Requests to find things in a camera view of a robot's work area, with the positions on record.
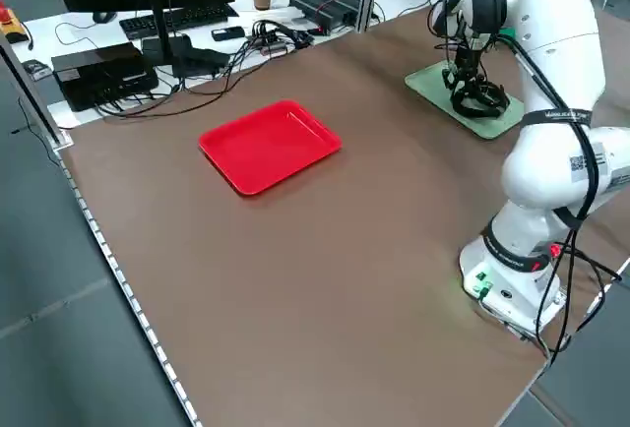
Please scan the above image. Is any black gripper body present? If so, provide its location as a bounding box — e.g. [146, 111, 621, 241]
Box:
[455, 42, 486, 79]

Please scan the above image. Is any pale green flat tray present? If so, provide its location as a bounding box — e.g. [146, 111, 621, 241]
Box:
[404, 60, 526, 141]

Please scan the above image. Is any red plastic tray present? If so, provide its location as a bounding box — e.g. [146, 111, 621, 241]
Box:
[198, 99, 344, 198]

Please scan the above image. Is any black finned power supply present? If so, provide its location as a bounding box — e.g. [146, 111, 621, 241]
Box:
[289, 0, 363, 34]

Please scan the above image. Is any black keyboard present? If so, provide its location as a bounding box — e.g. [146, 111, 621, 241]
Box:
[119, 3, 240, 39]

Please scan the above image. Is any black desktop box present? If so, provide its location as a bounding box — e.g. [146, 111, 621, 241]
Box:
[51, 42, 159, 112]

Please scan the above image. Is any red emergency stop button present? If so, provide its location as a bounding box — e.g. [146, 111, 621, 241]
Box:
[0, 1, 24, 44]

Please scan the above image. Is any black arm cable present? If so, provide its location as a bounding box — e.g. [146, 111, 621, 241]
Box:
[494, 32, 624, 367]

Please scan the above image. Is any black cable bundle with hub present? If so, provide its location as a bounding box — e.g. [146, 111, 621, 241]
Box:
[223, 18, 316, 74]

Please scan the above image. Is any aluminium frame post with base plate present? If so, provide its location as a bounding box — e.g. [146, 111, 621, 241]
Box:
[0, 32, 74, 153]

